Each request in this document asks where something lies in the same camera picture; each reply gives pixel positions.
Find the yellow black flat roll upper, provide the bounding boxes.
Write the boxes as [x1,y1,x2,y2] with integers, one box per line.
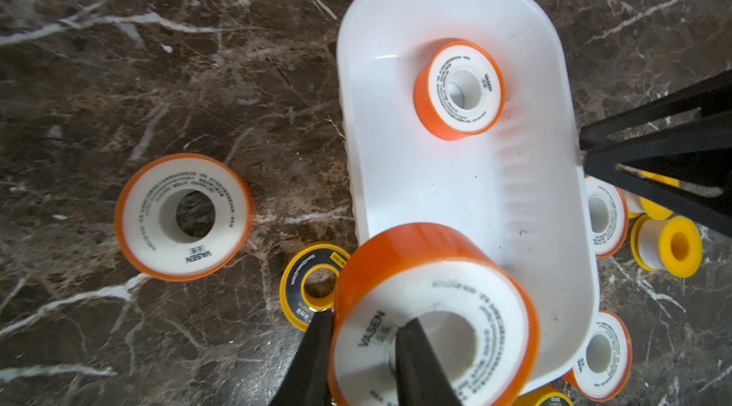
[279,243,351,331]

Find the orange tape roll mid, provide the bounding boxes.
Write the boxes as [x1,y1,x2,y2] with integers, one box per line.
[114,154,255,282]
[585,175,629,257]

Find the yellow tape roll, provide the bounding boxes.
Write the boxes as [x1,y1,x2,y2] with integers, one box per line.
[621,171,680,220]
[630,215,703,278]

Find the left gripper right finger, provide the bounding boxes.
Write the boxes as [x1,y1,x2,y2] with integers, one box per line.
[396,318,461,406]

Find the yellow black flat roll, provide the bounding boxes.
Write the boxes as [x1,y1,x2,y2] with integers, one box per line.
[513,384,574,406]
[279,243,351,331]

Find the yellow black flat roll lower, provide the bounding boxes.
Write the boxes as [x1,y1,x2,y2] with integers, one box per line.
[513,384,574,406]

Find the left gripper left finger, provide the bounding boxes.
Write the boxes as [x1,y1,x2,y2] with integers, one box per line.
[270,309,334,406]

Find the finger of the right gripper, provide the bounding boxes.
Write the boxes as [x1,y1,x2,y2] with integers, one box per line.
[579,70,731,151]
[583,114,731,236]

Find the orange tape roll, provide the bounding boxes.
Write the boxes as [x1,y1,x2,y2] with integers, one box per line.
[413,40,506,141]
[562,311,633,402]
[328,222,541,405]

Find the yellow tape roll upper right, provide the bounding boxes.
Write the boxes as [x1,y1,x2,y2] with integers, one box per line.
[621,171,680,220]

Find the white plastic storage box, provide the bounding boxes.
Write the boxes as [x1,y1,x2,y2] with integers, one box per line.
[337,0,600,390]

